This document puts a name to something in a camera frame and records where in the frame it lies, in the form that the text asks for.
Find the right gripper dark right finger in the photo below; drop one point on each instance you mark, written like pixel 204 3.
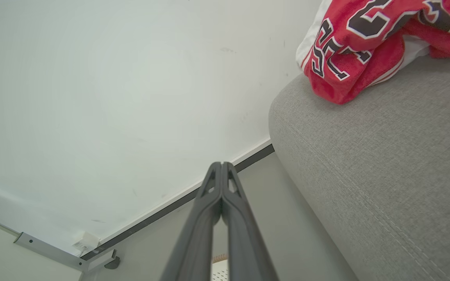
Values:
pixel 244 242

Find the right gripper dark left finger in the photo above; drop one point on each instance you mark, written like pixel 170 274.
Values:
pixel 193 238

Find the red jersey with lettering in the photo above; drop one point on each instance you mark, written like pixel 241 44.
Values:
pixel 350 50

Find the white laundry basket brown rim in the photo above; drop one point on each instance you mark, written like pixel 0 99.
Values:
pixel 220 269

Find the black partition foot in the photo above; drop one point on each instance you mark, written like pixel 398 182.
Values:
pixel 112 262

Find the grey fabric sofa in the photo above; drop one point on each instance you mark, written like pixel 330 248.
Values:
pixel 385 175

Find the beige partition panel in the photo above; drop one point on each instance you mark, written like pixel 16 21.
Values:
pixel 14 253

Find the white black wall skirting strip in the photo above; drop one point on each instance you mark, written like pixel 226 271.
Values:
pixel 178 199

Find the white wall socket box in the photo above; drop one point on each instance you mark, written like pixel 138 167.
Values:
pixel 86 242

